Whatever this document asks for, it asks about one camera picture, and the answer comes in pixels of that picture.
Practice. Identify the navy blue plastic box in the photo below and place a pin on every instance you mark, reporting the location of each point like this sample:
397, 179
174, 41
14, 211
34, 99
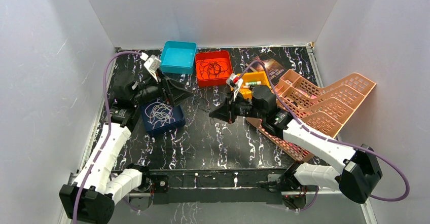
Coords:
159, 117

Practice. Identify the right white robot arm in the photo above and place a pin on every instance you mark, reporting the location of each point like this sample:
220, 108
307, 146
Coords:
352, 170

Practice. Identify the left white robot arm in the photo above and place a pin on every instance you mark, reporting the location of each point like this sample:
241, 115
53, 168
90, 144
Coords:
94, 193

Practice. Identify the red plastic box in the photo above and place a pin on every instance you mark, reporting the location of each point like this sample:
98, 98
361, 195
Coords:
213, 68

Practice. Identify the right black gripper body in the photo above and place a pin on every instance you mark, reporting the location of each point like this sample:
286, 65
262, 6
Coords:
245, 108

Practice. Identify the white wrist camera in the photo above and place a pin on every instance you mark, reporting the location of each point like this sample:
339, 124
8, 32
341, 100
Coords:
235, 83
151, 64

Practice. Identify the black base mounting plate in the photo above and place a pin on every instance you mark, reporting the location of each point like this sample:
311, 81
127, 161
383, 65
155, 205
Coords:
218, 185

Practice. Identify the pink tiered file rack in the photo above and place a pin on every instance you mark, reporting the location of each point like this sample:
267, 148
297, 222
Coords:
326, 109

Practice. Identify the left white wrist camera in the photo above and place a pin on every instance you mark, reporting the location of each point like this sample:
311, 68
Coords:
151, 64

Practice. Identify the teal plastic box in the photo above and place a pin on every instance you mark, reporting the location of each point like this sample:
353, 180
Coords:
178, 57

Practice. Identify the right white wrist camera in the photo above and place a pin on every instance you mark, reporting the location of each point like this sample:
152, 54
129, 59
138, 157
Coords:
235, 83

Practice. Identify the green white marker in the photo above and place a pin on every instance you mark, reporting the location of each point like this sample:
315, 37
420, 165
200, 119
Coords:
253, 83

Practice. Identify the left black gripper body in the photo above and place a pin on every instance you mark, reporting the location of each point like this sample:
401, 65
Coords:
166, 90

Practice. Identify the yellow parts bin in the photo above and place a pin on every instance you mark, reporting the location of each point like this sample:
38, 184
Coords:
253, 76

